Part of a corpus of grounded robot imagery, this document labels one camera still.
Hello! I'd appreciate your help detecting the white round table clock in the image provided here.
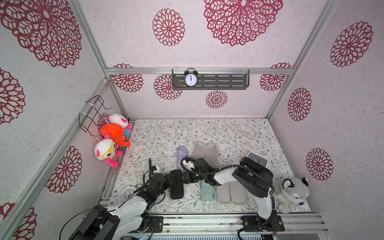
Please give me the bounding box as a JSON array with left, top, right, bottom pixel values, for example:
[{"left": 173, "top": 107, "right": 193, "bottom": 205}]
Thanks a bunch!
[{"left": 122, "top": 186, "right": 137, "bottom": 200}]

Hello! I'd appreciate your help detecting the black wire wall rack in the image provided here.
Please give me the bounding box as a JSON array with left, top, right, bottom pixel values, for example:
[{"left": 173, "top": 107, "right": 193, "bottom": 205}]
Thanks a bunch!
[{"left": 78, "top": 95, "right": 112, "bottom": 138}]

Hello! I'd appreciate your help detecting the white plush with yellow glasses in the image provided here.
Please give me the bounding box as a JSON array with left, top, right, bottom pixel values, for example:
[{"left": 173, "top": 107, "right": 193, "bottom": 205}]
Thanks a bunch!
[{"left": 94, "top": 139, "right": 123, "bottom": 168}]

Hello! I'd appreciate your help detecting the grey wall shelf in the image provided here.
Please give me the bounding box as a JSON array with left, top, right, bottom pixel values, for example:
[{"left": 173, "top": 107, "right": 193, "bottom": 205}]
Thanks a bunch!
[{"left": 171, "top": 69, "right": 250, "bottom": 91}]

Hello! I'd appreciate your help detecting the white rimmed grey tray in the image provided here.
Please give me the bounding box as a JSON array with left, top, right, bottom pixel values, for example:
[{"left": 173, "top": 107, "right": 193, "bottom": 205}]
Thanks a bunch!
[{"left": 247, "top": 152, "right": 269, "bottom": 167}]

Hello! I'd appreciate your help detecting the black alarm clock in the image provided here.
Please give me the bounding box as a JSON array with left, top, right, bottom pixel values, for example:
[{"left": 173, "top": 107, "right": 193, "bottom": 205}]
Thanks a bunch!
[{"left": 184, "top": 68, "right": 199, "bottom": 87}]

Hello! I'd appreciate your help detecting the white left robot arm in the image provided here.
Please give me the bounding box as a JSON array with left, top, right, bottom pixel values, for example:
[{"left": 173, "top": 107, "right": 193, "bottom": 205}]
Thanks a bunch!
[{"left": 69, "top": 173, "right": 173, "bottom": 240}]

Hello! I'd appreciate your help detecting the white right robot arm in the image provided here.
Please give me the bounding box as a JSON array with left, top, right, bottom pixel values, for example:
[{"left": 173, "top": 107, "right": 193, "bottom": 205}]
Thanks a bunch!
[{"left": 181, "top": 157, "right": 277, "bottom": 226}]

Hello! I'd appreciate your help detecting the mint green folded umbrella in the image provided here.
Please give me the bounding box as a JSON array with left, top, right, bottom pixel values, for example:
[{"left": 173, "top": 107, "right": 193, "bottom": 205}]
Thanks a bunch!
[{"left": 200, "top": 181, "right": 215, "bottom": 202}]

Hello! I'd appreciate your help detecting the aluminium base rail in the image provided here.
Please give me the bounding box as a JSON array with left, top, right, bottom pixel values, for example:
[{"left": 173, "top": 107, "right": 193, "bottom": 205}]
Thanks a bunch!
[{"left": 98, "top": 212, "right": 331, "bottom": 240}]

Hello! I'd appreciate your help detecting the black umbrella case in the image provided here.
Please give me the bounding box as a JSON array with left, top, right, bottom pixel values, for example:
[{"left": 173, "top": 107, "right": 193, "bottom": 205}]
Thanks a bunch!
[{"left": 170, "top": 170, "right": 184, "bottom": 200}]

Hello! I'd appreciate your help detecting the orange plush whale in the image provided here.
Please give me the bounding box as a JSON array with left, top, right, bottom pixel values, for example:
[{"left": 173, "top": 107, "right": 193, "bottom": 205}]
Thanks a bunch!
[{"left": 100, "top": 123, "right": 131, "bottom": 148}]

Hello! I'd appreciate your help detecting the open mint umbrella case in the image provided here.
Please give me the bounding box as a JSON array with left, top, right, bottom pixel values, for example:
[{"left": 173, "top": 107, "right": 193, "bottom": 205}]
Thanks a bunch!
[{"left": 216, "top": 182, "right": 247, "bottom": 205}]

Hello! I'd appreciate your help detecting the white pink plush doll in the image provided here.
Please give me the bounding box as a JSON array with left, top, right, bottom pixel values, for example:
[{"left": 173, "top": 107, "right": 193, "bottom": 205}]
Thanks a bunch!
[{"left": 107, "top": 114, "right": 133, "bottom": 137}]

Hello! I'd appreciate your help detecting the grey husky plush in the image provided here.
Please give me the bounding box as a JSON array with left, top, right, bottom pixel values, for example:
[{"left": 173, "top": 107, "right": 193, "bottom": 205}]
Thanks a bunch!
[{"left": 274, "top": 177, "right": 310, "bottom": 214}]

